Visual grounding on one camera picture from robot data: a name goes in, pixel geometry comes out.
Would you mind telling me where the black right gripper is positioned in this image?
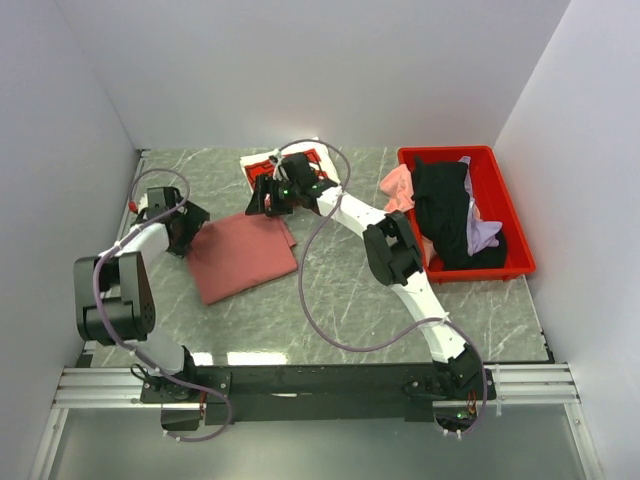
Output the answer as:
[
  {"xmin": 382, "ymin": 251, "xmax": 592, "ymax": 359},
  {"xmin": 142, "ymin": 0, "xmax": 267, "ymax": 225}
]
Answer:
[{"xmin": 245, "ymin": 174, "xmax": 301, "ymax": 216}]

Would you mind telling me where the red white Coca-Cola shirt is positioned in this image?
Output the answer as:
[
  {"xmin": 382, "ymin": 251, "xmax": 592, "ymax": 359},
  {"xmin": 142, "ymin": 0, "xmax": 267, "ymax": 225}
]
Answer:
[{"xmin": 240, "ymin": 137, "xmax": 340, "ymax": 189}]

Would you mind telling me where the dusty rose t-shirt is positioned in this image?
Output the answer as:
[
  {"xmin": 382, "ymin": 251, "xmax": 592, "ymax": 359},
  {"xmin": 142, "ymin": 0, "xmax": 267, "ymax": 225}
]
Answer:
[{"xmin": 187, "ymin": 213, "xmax": 298, "ymax": 305}]

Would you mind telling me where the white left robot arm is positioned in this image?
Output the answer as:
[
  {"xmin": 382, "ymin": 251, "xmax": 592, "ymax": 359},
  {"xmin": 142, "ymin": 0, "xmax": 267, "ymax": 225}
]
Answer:
[{"xmin": 73, "ymin": 186, "xmax": 210, "ymax": 402}]

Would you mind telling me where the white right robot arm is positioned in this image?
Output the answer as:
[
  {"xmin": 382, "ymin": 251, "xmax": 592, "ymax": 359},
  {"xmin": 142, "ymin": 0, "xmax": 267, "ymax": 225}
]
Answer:
[{"xmin": 245, "ymin": 152, "xmax": 489, "ymax": 400}]

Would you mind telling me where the light salmon pink shirt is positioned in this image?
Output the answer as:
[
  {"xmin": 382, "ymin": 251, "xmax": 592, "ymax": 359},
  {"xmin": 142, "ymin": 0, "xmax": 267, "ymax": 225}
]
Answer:
[{"xmin": 378, "ymin": 164, "xmax": 436, "ymax": 261}]

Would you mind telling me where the black shirt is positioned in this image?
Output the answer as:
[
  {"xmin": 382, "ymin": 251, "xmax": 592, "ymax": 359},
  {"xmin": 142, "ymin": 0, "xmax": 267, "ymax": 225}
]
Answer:
[{"xmin": 411, "ymin": 158, "xmax": 507, "ymax": 270}]

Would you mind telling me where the black base crossbar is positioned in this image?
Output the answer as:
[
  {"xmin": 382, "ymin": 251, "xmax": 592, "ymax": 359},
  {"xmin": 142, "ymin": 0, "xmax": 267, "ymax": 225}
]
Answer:
[{"xmin": 130, "ymin": 363, "xmax": 496, "ymax": 431}]

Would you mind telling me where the lavender shirt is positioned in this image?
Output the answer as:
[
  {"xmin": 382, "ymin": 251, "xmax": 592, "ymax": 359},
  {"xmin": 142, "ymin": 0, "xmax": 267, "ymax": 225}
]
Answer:
[{"xmin": 459, "ymin": 156, "xmax": 503, "ymax": 256}]

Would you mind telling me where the red plastic bin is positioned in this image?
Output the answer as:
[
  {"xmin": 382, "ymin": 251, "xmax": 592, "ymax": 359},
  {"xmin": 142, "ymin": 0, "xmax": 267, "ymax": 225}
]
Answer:
[{"xmin": 397, "ymin": 145, "xmax": 536, "ymax": 284}]

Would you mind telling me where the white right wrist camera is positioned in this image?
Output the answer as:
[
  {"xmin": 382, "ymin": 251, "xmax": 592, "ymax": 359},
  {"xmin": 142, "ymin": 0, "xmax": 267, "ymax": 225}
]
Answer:
[{"xmin": 269, "ymin": 149, "xmax": 288, "ymax": 181}]

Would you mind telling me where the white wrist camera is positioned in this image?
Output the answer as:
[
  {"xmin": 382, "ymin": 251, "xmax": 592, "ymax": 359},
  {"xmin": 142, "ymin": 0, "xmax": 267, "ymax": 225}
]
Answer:
[
  {"xmin": 127, "ymin": 194, "xmax": 148, "ymax": 216},
  {"xmin": 269, "ymin": 149, "xmax": 288, "ymax": 181}
]

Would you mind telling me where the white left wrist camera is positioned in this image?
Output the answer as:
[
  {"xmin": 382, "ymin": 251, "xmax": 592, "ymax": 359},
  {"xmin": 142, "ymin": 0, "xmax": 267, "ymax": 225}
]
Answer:
[{"xmin": 127, "ymin": 194, "xmax": 148, "ymax": 216}]

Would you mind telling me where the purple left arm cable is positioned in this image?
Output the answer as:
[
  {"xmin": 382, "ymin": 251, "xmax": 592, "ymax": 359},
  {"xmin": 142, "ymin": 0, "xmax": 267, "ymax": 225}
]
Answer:
[{"xmin": 92, "ymin": 168, "xmax": 236, "ymax": 444}]

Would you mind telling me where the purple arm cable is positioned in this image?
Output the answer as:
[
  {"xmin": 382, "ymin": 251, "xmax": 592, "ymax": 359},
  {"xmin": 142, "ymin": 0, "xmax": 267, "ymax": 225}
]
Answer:
[
  {"xmin": 92, "ymin": 168, "xmax": 236, "ymax": 444},
  {"xmin": 272, "ymin": 138, "xmax": 489, "ymax": 439}
]

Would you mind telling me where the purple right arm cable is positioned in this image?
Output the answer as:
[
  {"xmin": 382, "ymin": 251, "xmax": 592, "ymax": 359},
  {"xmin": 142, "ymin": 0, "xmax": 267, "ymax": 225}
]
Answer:
[{"xmin": 272, "ymin": 138, "xmax": 489, "ymax": 439}]

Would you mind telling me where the aluminium rail frame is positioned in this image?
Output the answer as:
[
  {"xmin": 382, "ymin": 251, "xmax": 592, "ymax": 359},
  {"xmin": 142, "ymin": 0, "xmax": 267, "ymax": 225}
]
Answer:
[{"xmin": 29, "ymin": 147, "xmax": 601, "ymax": 480}]

